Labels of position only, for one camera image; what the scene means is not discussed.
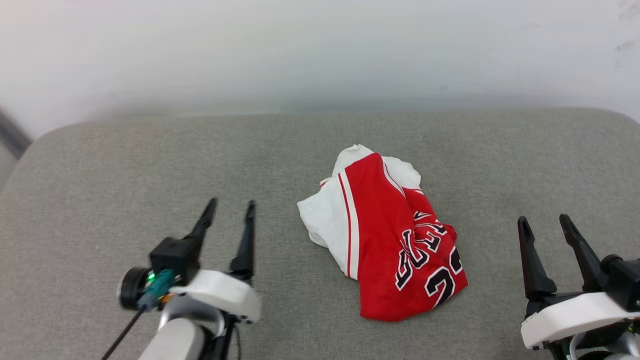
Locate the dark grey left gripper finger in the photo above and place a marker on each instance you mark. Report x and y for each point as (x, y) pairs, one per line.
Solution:
(246, 250)
(206, 222)

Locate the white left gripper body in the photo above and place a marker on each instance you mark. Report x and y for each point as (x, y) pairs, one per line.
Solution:
(225, 292)

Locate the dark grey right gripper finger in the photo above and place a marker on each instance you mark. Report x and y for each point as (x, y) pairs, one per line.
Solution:
(535, 272)
(587, 265)

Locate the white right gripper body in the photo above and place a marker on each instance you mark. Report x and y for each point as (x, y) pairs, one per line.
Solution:
(570, 317)

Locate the red white basketball jersey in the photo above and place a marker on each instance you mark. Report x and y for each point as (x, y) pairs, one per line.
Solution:
(380, 235)

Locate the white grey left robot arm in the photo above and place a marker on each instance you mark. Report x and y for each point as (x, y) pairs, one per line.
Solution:
(175, 340)

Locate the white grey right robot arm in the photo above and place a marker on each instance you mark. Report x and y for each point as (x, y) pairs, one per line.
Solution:
(605, 347)

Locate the grey fabric sofa cushion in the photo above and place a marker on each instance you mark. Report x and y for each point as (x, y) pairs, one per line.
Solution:
(125, 190)

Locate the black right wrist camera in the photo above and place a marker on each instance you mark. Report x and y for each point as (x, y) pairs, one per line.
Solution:
(625, 280)

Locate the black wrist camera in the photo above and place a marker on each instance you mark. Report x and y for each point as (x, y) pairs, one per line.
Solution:
(172, 257)
(625, 280)

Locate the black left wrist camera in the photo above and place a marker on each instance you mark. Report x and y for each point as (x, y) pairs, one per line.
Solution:
(172, 257)

